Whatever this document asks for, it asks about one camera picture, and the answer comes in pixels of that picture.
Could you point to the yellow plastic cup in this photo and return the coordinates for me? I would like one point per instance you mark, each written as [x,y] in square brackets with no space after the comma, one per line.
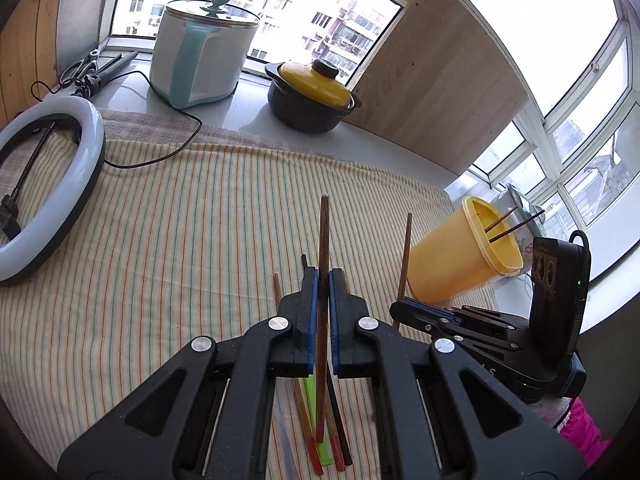
[456,256]

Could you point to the teal white rice cooker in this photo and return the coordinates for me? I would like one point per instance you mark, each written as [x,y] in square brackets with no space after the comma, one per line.
[200,50]

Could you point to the black scissors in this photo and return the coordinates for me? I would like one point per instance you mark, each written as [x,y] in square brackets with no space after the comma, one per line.
[88,77]

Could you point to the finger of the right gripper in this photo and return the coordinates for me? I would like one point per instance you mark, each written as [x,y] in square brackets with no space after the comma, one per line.
[434,321]

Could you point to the white floral rice cooker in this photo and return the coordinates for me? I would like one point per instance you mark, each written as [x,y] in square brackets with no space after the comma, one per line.
[522,209]

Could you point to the pink sleeve forearm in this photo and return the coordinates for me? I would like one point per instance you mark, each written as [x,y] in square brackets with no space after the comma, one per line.
[578,428]

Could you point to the striped table cloth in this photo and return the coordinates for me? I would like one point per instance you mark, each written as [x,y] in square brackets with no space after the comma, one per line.
[189,231]

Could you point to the thin black chopstick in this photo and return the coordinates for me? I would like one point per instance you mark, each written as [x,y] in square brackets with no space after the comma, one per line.
[506,232]

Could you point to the reddish brown chopstick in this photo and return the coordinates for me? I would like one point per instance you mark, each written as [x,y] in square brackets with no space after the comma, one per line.
[401,289]

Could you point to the thick brown chopstick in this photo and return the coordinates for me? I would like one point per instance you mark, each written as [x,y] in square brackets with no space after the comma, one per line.
[322,317]

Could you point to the grey cutting board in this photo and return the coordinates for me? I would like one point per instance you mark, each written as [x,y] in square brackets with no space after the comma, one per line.
[77,30]

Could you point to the white ring light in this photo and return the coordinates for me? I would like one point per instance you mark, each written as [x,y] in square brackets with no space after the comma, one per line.
[42,208]

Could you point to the orange pine plank board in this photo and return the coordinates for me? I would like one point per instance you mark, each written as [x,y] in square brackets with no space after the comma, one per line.
[28,51]

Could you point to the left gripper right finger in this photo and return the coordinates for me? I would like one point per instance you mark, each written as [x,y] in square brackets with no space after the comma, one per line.
[438,413]

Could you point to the light wooden board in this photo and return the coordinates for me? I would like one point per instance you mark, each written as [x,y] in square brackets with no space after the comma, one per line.
[438,86]

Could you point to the black pot yellow lid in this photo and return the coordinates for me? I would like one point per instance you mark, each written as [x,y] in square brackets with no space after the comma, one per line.
[308,97]

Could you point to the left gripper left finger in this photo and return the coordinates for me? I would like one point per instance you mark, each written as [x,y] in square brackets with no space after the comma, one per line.
[205,413]

